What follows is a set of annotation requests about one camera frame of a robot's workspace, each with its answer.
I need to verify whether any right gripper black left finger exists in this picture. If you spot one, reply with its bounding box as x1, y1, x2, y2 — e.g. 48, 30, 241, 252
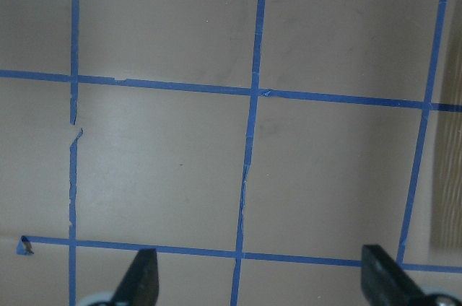
110, 248, 160, 306

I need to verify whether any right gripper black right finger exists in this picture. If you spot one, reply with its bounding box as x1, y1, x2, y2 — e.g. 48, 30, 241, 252
361, 245, 425, 306

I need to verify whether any brown wicker basket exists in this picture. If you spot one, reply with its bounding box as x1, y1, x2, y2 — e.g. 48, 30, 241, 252
430, 17, 461, 252

